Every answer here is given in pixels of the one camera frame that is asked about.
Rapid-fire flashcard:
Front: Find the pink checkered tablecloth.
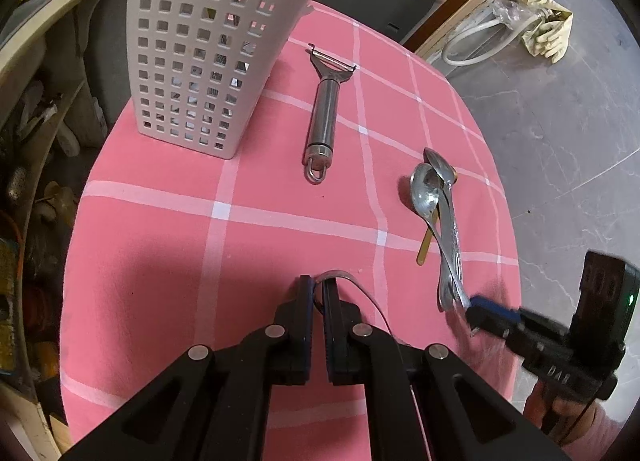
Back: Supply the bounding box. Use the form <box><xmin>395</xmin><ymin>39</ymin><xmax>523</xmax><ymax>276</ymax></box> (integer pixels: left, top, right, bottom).
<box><xmin>58</xmin><ymin>1</ymin><xmax>524</xmax><ymax>461</ymax></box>

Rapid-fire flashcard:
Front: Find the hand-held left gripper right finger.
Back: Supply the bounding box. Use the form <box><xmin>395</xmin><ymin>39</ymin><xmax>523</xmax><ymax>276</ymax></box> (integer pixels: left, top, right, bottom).
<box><xmin>321</xmin><ymin>280</ymin><xmax>572</xmax><ymax>461</ymax></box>

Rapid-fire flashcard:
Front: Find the steel spoons bundle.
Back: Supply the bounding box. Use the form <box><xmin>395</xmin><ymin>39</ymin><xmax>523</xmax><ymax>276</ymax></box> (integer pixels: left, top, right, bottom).
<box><xmin>409</xmin><ymin>162</ymin><xmax>471</xmax><ymax>312</ymax></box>

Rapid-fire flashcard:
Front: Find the white perforated utensil basket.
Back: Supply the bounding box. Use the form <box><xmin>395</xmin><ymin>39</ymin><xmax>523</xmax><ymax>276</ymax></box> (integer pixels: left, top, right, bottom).
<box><xmin>127</xmin><ymin>0</ymin><xmax>351</xmax><ymax>161</ymax></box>

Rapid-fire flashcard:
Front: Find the person's right forearm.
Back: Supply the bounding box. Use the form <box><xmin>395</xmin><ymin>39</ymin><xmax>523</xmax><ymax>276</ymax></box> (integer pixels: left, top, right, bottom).
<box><xmin>562</xmin><ymin>401</ymin><xmax>633</xmax><ymax>461</ymax></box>

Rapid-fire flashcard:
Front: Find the stainless steel peeler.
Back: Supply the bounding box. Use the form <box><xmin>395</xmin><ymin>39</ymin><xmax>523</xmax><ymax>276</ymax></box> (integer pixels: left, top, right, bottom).
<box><xmin>301</xmin><ymin>43</ymin><xmax>359</xmax><ymax>186</ymax></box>

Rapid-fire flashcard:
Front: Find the silver metal spoon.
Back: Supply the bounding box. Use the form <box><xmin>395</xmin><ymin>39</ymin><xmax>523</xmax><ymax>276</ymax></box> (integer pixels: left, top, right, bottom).
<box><xmin>423</xmin><ymin>146</ymin><xmax>464</xmax><ymax>313</ymax></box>

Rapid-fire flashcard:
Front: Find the thin metal wire utensil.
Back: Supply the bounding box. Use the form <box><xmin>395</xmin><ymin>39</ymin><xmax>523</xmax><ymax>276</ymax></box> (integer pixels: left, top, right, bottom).
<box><xmin>314</xmin><ymin>268</ymin><xmax>401</xmax><ymax>347</ymax></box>

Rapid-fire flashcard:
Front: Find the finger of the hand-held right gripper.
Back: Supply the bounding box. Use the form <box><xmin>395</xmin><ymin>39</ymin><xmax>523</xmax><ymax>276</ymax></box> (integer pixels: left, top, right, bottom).
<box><xmin>466</xmin><ymin>310</ymin><xmax>514</xmax><ymax>340</ymax></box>
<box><xmin>466</xmin><ymin>294</ymin><xmax>522</xmax><ymax>323</ymax></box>

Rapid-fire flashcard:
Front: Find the white hose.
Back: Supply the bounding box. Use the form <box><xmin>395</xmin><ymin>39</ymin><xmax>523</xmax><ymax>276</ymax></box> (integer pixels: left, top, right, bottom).
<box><xmin>441</xmin><ymin>10</ymin><xmax>527</xmax><ymax>68</ymax></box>

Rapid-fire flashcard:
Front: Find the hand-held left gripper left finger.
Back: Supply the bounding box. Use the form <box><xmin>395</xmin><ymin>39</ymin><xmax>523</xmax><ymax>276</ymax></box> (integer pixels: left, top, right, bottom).
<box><xmin>60</xmin><ymin>275</ymin><xmax>316</xmax><ymax>461</ymax></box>

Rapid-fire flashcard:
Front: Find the clear plastic bag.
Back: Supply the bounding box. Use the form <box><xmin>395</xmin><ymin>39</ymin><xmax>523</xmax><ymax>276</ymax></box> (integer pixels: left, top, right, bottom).
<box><xmin>487</xmin><ymin>0</ymin><xmax>566</xmax><ymax>34</ymax></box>

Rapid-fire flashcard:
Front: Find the beige kitchen counter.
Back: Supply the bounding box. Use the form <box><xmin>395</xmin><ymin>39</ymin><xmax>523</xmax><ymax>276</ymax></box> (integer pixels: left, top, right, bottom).
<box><xmin>0</xmin><ymin>0</ymin><xmax>137</xmax><ymax>108</ymax></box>

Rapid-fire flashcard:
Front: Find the person's right hand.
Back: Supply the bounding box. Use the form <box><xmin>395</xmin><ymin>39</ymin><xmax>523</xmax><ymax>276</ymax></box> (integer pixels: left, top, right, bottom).
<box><xmin>521</xmin><ymin>382</ymin><xmax>597</xmax><ymax>440</ymax></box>

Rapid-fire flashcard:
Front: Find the worn door frame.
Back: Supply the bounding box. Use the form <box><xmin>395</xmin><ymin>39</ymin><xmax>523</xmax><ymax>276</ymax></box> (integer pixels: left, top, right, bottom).
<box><xmin>401</xmin><ymin>0</ymin><xmax>557</xmax><ymax>68</ymax></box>

